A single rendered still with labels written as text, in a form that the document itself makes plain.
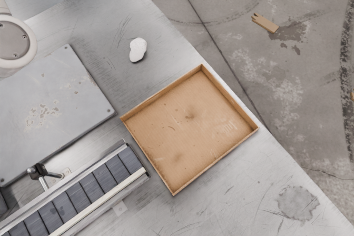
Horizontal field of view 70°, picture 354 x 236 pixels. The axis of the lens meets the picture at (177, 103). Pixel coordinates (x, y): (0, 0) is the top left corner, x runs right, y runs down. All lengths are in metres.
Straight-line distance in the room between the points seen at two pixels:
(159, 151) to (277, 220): 0.36
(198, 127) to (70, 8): 0.63
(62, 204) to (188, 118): 0.40
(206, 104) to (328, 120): 1.22
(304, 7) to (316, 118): 0.89
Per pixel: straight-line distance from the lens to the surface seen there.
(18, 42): 0.48
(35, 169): 0.66
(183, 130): 0.75
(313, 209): 0.81
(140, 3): 0.99
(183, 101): 0.78
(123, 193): 0.69
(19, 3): 1.14
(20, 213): 0.69
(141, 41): 0.85
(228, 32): 1.97
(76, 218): 0.68
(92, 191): 0.71
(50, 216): 0.75
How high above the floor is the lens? 1.56
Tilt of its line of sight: 69 degrees down
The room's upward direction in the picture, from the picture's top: 1 degrees counter-clockwise
